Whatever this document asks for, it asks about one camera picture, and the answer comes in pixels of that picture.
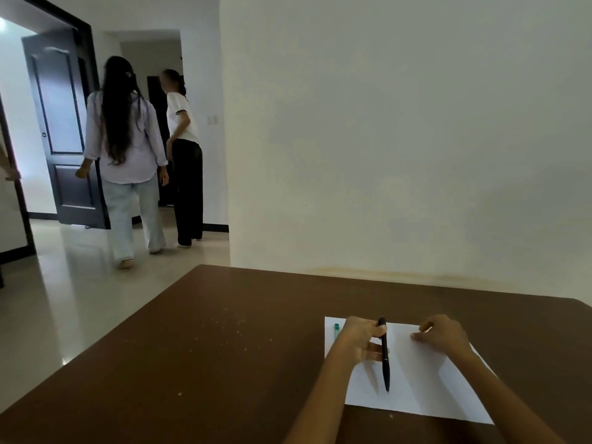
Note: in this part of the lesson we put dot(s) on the person's left thumb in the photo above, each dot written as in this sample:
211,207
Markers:
377,356

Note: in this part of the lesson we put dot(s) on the green pen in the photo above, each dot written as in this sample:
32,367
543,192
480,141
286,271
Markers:
336,331

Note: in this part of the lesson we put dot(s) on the dark background door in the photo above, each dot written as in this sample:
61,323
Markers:
158,115

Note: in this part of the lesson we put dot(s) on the person's right forearm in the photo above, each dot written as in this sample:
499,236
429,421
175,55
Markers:
504,397

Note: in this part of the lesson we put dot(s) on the black pen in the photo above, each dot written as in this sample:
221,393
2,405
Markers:
385,365

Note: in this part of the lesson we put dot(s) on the dark door frame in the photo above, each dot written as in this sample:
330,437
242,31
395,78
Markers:
85,46

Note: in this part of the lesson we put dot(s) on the white paper sheet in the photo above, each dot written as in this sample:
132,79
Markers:
425,379

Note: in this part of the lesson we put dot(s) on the person's right thumb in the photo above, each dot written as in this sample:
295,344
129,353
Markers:
419,338

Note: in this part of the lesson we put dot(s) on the dark door frame post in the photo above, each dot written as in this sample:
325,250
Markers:
21,212

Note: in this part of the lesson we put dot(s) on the person's left hand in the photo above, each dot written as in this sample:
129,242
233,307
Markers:
354,339

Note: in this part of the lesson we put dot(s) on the person's right hand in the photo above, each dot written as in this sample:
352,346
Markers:
446,335

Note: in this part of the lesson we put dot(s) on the person's left forearm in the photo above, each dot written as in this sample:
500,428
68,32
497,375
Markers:
323,404

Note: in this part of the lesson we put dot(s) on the dark panelled door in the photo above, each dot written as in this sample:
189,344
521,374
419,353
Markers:
60,129

